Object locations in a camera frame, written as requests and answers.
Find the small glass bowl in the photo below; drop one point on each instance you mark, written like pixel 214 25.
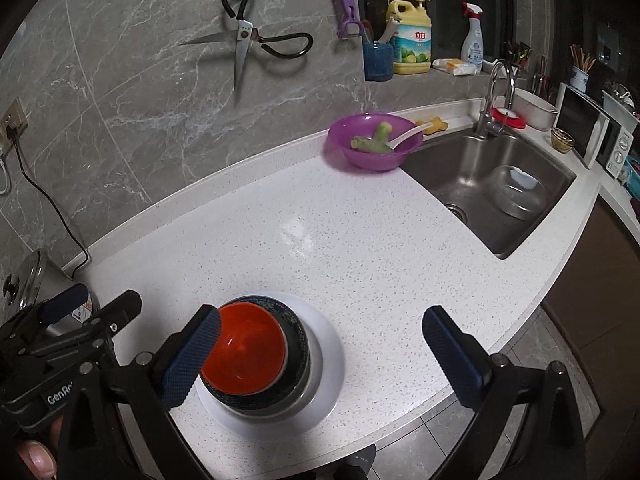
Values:
pixel 563 141

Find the steel faucet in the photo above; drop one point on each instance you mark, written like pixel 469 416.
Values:
pixel 482 127

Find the steel sink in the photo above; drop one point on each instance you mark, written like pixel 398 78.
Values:
pixel 460 180

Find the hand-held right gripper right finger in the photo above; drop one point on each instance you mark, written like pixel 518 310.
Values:
pixel 450 355

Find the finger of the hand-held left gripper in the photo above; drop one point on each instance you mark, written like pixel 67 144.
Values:
pixel 120 312
pixel 62 305

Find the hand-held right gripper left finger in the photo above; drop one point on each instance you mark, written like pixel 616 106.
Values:
pixel 192 355

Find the red sink holder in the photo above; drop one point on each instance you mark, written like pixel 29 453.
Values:
pixel 507 116

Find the white pot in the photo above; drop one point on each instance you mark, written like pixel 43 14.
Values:
pixel 537 112

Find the orange bowl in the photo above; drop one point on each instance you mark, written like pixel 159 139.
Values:
pixel 245 350

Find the white microwave oven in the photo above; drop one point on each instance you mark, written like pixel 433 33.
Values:
pixel 580 120

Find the green vegetable stem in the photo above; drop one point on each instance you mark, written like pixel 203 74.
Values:
pixel 370 146
pixel 383 131

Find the white spray bottle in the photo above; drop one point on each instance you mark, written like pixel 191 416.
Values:
pixel 472 52

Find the large white plate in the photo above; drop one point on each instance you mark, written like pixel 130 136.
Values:
pixel 327 355

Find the person's left hand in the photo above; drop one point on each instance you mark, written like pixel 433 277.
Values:
pixel 36 460

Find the wall power outlet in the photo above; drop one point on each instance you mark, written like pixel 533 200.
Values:
pixel 14 125

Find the blue-white chopstick holder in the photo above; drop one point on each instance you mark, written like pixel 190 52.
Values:
pixel 581 80

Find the clear glass bowl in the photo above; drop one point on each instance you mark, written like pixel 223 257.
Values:
pixel 517 202

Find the white and yellow packet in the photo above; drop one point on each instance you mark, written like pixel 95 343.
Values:
pixel 455 67

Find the blue cup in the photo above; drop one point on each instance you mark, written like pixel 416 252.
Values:
pixel 378 62

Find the yellow detergent bottle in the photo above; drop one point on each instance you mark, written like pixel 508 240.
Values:
pixel 410 52

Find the blue patterned bowl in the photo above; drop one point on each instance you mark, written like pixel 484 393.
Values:
pixel 295 345

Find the purple plastic bowl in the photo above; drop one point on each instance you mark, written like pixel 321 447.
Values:
pixel 345 132

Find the yellow sponge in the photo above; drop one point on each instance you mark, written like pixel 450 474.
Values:
pixel 432 125

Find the white spoon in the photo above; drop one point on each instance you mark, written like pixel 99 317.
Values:
pixel 410 136

